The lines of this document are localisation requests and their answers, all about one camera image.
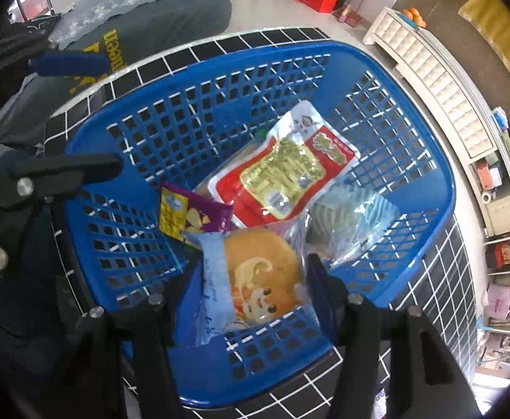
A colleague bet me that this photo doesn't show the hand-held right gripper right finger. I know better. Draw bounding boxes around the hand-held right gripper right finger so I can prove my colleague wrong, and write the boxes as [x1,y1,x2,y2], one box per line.
[306,253,479,419]

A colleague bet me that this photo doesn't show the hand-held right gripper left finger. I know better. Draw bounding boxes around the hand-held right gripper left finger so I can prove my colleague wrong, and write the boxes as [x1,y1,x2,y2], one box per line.
[41,264,204,419]

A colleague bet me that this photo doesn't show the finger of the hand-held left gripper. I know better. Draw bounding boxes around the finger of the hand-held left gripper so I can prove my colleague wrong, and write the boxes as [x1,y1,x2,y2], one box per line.
[0,24,110,78]
[0,153,123,280]

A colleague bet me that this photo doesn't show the round bread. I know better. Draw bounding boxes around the round bread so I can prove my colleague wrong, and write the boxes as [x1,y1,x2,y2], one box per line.
[181,222,313,348]

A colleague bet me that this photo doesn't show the clear light blue snack packet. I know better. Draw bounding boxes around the clear light blue snack packet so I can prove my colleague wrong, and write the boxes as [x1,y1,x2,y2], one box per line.
[305,183,400,272]

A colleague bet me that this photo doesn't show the purple and yellow snack packet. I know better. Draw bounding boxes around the purple and yellow snack packet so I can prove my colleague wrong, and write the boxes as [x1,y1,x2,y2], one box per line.
[158,181,234,243]

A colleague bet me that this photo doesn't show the red sausage packet yellow label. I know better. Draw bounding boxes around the red sausage packet yellow label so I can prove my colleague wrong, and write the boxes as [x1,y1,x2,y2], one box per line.
[207,100,360,230]

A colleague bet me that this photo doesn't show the blue plastic mesh basket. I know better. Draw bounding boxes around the blue plastic mesh basket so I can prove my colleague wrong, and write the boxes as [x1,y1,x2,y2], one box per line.
[61,40,457,409]

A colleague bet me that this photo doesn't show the light grey cloth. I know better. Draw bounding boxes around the light grey cloth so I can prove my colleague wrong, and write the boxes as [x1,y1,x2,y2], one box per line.
[0,74,107,151]

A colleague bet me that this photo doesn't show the dark grey printed cushion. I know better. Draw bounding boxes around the dark grey printed cushion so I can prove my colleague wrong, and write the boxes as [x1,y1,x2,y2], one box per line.
[48,0,233,97]

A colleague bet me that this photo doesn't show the pink handbag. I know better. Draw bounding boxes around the pink handbag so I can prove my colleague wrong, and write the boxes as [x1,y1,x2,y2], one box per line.
[483,284,510,322]

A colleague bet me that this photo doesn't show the white metal shelf rack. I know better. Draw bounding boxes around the white metal shelf rack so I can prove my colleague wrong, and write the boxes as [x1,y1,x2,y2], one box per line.
[483,227,510,277]

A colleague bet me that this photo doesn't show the orange flat box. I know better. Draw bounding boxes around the orange flat box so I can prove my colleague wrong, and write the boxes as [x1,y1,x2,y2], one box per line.
[474,161,503,189]

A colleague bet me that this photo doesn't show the white tufted TV cabinet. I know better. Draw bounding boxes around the white tufted TV cabinet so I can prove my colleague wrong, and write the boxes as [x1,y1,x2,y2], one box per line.
[362,6,510,239]

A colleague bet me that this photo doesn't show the pile of oranges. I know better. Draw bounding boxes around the pile of oranges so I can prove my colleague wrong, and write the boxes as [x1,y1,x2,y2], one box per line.
[400,6,428,27]

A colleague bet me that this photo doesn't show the yellow fringed wall cloth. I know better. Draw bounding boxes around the yellow fringed wall cloth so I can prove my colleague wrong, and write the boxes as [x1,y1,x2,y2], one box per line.
[457,0,510,119]

